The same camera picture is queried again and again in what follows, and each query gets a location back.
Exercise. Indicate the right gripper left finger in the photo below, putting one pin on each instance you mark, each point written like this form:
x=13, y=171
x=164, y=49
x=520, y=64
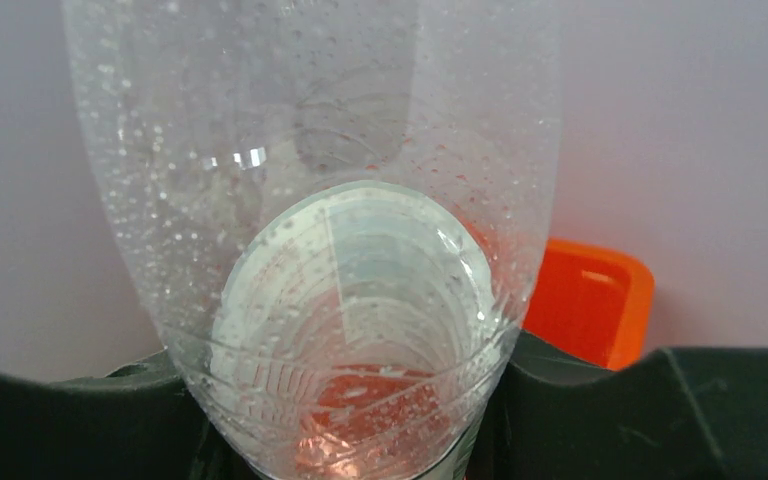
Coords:
x=138, y=422

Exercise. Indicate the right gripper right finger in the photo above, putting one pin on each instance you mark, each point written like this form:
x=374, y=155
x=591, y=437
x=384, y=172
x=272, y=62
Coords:
x=677, y=413

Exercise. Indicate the red label cola bottle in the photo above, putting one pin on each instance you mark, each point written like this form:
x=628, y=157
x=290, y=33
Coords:
x=334, y=212

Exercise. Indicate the orange plastic bin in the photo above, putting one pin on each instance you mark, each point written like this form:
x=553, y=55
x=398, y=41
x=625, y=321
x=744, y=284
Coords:
x=592, y=302

